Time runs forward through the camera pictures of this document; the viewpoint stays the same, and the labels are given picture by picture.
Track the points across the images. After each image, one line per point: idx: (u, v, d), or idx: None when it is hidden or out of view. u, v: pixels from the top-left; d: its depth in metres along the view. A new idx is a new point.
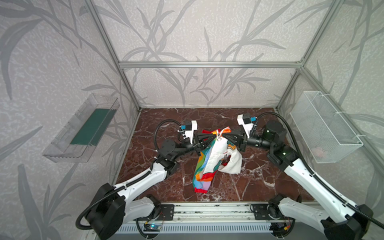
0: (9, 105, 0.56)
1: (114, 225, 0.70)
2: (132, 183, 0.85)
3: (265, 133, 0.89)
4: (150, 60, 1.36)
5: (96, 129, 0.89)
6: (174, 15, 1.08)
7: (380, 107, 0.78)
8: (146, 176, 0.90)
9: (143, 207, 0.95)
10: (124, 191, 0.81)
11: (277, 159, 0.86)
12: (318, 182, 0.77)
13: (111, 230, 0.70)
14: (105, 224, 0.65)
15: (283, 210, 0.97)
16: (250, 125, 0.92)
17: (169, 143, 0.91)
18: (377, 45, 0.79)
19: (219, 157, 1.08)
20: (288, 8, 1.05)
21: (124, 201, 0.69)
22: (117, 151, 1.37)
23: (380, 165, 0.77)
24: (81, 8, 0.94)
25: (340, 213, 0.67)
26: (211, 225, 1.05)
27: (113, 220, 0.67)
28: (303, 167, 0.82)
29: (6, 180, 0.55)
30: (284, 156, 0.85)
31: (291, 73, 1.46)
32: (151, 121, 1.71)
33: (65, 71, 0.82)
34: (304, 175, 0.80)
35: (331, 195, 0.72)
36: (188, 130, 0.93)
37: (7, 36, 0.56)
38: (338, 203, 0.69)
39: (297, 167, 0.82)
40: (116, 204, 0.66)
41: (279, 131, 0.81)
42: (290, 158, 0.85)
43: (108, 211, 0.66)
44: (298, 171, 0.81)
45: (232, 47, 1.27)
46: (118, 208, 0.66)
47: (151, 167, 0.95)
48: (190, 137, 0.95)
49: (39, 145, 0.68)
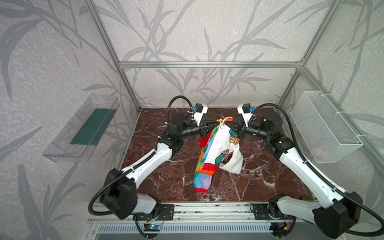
0: (9, 104, 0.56)
1: (130, 205, 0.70)
2: (139, 165, 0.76)
3: (262, 123, 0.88)
4: (150, 60, 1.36)
5: (96, 129, 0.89)
6: (174, 15, 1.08)
7: (380, 107, 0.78)
8: (152, 156, 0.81)
9: (147, 203, 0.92)
10: (132, 173, 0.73)
11: (273, 147, 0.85)
12: (310, 169, 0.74)
13: (128, 209, 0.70)
14: (122, 206, 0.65)
15: (280, 208, 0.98)
16: (249, 114, 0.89)
17: (179, 118, 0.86)
18: (377, 45, 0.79)
19: (222, 147, 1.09)
20: (288, 8, 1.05)
21: (133, 183, 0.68)
22: (117, 151, 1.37)
23: (380, 165, 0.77)
24: (81, 8, 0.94)
25: (328, 197, 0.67)
26: (210, 225, 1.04)
27: (128, 200, 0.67)
28: (297, 154, 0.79)
29: (6, 180, 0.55)
30: (280, 145, 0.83)
31: (291, 73, 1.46)
32: (151, 121, 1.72)
33: (65, 71, 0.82)
34: (296, 162, 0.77)
35: (321, 181, 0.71)
36: (198, 112, 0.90)
37: (7, 36, 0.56)
38: (327, 188, 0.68)
39: (291, 154, 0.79)
40: (128, 186, 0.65)
41: (275, 120, 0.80)
42: (286, 146, 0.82)
43: (121, 194, 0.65)
44: (291, 158, 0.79)
45: (232, 47, 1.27)
46: (130, 190, 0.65)
47: (156, 146, 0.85)
48: (198, 120, 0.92)
49: (39, 145, 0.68)
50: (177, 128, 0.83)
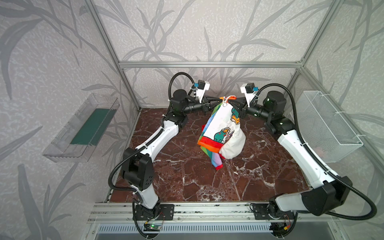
0: (9, 105, 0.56)
1: (150, 176, 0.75)
2: (151, 141, 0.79)
3: (265, 103, 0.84)
4: (150, 60, 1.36)
5: (96, 129, 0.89)
6: (174, 15, 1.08)
7: (380, 107, 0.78)
8: (160, 134, 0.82)
9: (152, 195, 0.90)
10: (146, 149, 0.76)
11: (273, 128, 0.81)
12: (306, 151, 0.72)
13: (149, 181, 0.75)
14: (143, 177, 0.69)
15: (280, 205, 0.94)
16: (251, 94, 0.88)
17: (181, 94, 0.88)
18: (377, 45, 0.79)
19: (222, 125, 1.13)
20: (288, 8, 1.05)
21: (149, 156, 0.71)
22: (117, 150, 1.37)
23: (380, 164, 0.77)
24: (81, 8, 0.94)
25: (319, 179, 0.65)
26: (210, 225, 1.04)
27: (147, 172, 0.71)
28: (296, 136, 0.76)
29: (6, 180, 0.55)
30: (281, 126, 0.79)
31: (291, 73, 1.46)
32: (151, 121, 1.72)
33: (65, 71, 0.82)
34: (294, 143, 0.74)
35: (315, 163, 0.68)
36: (200, 89, 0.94)
37: (6, 36, 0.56)
38: (320, 170, 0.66)
39: (290, 136, 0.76)
40: (144, 160, 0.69)
41: (279, 100, 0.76)
42: (286, 128, 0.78)
43: (140, 167, 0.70)
44: (289, 139, 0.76)
45: (232, 47, 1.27)
46: (147, 162, 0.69)
47: (162, 124, 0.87)
48: (200, 97, 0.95)
49: (39, 145, 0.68)
50: (182, 102, 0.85)
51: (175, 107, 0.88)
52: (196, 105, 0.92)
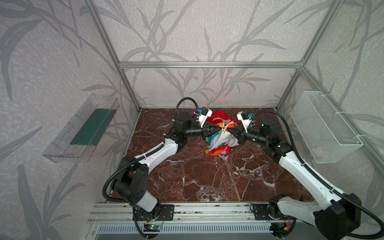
0: (9, 105, 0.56)
1: (141, 190, 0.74)
2: (151, 153, 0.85)
3: (261, 128, 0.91)
4: (150, 60, 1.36)
5: (96, 129, 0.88)
6: (174, 15, 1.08)
7: (380, 107, 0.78)
8: (161, 147, 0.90)
9: (150, 199, 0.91)
10: (145, 159, 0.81)
11: (272, 151, 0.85)
12: (308, 171, 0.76)
13: (139, 195, 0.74)
14: (134, 188, 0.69)
15: (280, 208, 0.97)
16: (247, 120, 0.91)
17: (185, 117, 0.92)
18: (377, 45, 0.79)
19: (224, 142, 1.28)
20: (288, 8, 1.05)
21: (146, 167, 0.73)
22: (117, 151, 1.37)
23: (380, 165, 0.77)
24: (81, 8, 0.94)
25: (326, 198, 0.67)
26: (210, 225, 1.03)
27: (140, 185, 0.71)
28: (295, 157, 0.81)
29: (6, 180, 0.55)
30: (279, 148, 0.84)
31: (291, 73, 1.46)
32: (151, 121, 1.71)
33: (65, 71, 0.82)
34: (295, 164, 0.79)
35: (319, 183, 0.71)
36: (202, 114, 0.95)
37: (7, 36, 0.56)
38: (325, 189, 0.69)
39: (290, 156, 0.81)
40: (140, 170, 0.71)
41: (272, 124, 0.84)
42: (284, 150, 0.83)
43: (134, 178, 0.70)
44: (289, 160, 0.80)
45: (232, 47, 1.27)
46: (143, 173, 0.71)
47: (164, 140, 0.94)
48: (202, 122, 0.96)
49: (39, 145, 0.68)
50: (185, 123, 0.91)
51: (178, 127, 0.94)
52: (197, 128, 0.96)
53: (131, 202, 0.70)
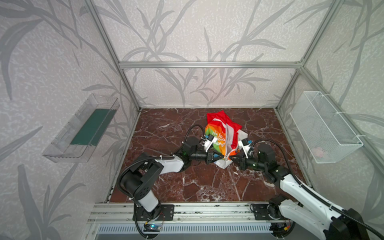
0: (9, 105, 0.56)
1: (147, 188, 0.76)
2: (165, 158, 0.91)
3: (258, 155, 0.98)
4: (150, 60, 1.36)
5: (96, 129, 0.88)
6: (174, 16, 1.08)
7: (380, 107, 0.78)
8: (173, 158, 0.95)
9: (151, 199, 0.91)
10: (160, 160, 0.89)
11: (271, 176, 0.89)
12: (306, 192, 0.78)
13: (143, 193, 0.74)
14: (147, 179, 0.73)
15: (283, 211, 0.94)
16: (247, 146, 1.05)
17: (195, 140, 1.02)
18: (377, 45, 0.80)
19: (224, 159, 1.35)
20: (288, 8, 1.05)
21: (162, 165, 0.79)
22: (117, 151, 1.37)
23: (380, 165, 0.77)
24: (81, 8, 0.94)
25: (326, 216, 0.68)
26: (210, 226, 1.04)
27: (150, 181, 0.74)
28: (293, 180, 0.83)
29: (6, 180, 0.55)
30: (277, 173, 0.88)
31: (291, 73, 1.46)
32: (151, 121, 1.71)
33: (65, 71, 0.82)
34: (294, 186, 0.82)
35: (318, 201, 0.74)
36: (209, 140, 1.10)
37: (7, 36, 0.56)
38: (325, 207, 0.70)
39: (288, 179, 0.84)
40: (157, 166, 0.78)
41: (268, 151, 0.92)
42: (283, 174, 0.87)
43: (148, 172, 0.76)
44: (287, 182, 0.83)
45: (232, 47, 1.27)
46: (158, 169, 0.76)
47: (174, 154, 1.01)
48: (207, 147, 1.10)
49: (39, 145, 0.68)
50: (192, 147, 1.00)
51: (185, 150, 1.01)
52: (202, 153, 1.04)
53: (135, 196, 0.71)
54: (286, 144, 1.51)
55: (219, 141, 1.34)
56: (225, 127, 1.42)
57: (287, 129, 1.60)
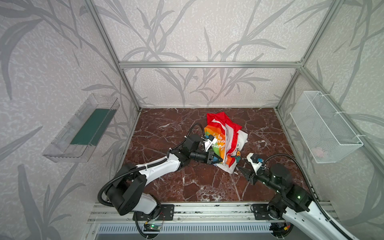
0: (9, 104, 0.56)
1: (133, 202, 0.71)
2: (152, 166, 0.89)
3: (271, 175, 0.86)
4: (150, 60, 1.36)
5: (96, 129, 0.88)
6: (174, 15, 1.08)
7: (380, 107, 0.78)
8: (163, 162, 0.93)
9: (148, 203, 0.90)
10: (145, 171, 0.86)
11: (291, 202, 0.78)
12: (333, 226, 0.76)
13: (130, 206, 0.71)
14: (128, 198, 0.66)
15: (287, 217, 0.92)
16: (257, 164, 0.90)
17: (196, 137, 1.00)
18: (377, 45, 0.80)
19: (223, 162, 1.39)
20: (288, 8, 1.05)
21: (145, 178, 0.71)
22: (117, 151, 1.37)
23: (380, 165, 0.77)
24: (81, 8, 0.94)
25: None
26: (211, 225, 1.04)
27: (133, 196, 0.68)
28: (319, 211, 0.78)
29: (6, 180, 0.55)
30: (300, 201, 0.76)
31: (291, 73, 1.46)
32: (151, 121, 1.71)
33: (65, 71, 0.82)
34: (319, 219, 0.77)
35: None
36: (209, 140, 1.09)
37: (7, 36, 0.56)
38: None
39: (315, 212, 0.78)
40: (138, 181, 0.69)
41: (284, 176, 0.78)
42: (304, 202, 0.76)
43: (130, 187, 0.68)
44: (314, 216, 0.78)
45: (232, 47, 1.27)
46: (141, 184, 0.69)
47: (168, 155, 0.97)
48: (207, 146, 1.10)
49: (39, 145, 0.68)
50: (194, 144, 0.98)
51: (186, 146, 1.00)
52: (201, 153, 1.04)
53: (121, 212, 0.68)
54: (286, 144, 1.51)
55: (219, 144, 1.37)
56: (225, 129, 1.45)
57: (287, 129, 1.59)
